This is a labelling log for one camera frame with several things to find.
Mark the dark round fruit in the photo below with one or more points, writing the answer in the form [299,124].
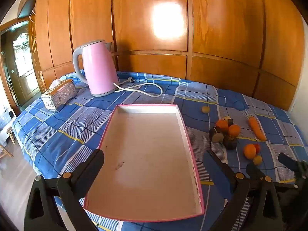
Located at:
[230,142]

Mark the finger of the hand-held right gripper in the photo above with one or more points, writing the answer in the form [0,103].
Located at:
[254,170]
[290,162]

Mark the orange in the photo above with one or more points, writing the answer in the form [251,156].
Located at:
[249,151]
[234,130]
[221,125]

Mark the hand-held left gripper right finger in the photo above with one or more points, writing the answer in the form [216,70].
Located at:
[216,170]

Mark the wooden door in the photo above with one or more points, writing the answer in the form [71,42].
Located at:
[21,60]

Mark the pink shallow tray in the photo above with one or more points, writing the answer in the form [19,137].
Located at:
[144,161]

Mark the white tissue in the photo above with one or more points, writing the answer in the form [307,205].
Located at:
[55,83]

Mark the carrot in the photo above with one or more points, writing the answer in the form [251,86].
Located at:
[257,130]

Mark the small red tomato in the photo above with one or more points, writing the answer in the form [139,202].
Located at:
[258,147]

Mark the wooden stool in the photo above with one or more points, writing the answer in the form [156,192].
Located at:
[10,132]

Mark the blue plaid cloth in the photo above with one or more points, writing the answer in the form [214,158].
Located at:
[60,118]

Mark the eggplant piece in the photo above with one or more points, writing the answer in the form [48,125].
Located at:
[215,135]
[228,120]

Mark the silver embossed tissue box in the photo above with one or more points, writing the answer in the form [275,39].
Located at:
[60,95]

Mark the small yellow-green fruit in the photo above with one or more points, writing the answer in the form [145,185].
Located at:
[257,160]
[205,109]

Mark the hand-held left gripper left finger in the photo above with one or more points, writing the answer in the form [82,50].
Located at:
[95,163]

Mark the pink electric kettle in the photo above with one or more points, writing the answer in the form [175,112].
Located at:
[98,72]

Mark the wooden panelled wardrobe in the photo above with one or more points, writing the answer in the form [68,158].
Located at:
[216,28]

